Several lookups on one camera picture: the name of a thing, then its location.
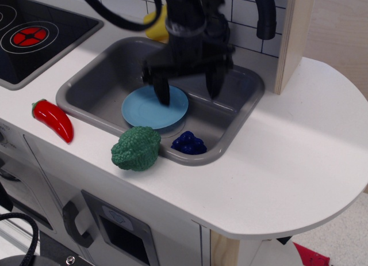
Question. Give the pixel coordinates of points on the red toy chili pepper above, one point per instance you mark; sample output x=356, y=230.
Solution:
x=54, y=118

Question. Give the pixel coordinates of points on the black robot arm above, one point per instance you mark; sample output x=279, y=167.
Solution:
x=185, y=18

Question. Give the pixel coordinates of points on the grey oven door handle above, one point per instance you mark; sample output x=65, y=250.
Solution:
x=70, y=213

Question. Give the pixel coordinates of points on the red cloth on floor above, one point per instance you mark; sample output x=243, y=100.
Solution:
x=310, y=257

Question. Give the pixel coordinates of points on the light blue toy plate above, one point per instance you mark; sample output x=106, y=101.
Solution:
x=142, y=108

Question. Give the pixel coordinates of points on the grey dishwasher door panel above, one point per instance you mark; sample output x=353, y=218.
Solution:
x=121, y=231

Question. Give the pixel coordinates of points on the black toy faucet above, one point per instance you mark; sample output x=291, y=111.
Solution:
x=248, y=24

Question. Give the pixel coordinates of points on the black toy stovetop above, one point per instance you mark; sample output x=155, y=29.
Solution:
x=34, y=36

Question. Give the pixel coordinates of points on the light wooden side post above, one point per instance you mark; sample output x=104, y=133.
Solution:
x=293, y=42

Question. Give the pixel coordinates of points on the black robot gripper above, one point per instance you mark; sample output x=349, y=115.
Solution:
x=184, y=57

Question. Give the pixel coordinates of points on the blue toy blueberries cluster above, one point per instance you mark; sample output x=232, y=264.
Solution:
x=188, y=143

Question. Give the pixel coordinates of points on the green toy broccoli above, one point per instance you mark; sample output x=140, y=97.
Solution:
x=137, y=149

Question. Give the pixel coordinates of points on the yellow toy bell pepper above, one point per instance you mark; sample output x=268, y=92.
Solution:
x=158, y=31

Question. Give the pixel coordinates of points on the grey plastic sink basin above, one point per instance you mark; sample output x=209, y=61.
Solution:
x=96, y=93

